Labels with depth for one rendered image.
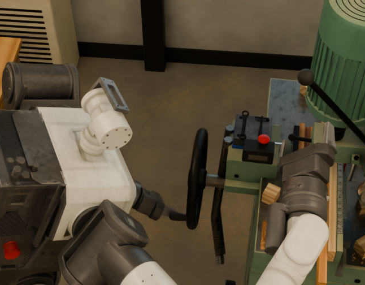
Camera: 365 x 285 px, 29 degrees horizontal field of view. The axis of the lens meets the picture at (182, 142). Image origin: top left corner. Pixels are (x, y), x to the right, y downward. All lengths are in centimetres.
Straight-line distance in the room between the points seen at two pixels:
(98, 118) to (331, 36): 51
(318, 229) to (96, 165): 44
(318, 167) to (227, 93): 196
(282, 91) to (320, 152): 74
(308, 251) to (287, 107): 88
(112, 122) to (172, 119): 189
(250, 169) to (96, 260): 72
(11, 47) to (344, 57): 163
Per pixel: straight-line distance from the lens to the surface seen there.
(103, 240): 128
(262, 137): 184
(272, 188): 185
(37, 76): 154
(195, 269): 278
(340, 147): 180
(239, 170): 190
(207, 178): 199
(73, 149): 140
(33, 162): 135
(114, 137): 134
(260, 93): 332
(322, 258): 176
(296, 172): 140
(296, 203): 133
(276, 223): 131
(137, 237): 127
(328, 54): 153
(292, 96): 211
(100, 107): 135
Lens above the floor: 245
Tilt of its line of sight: 52 degrees down
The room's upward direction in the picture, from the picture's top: straight up
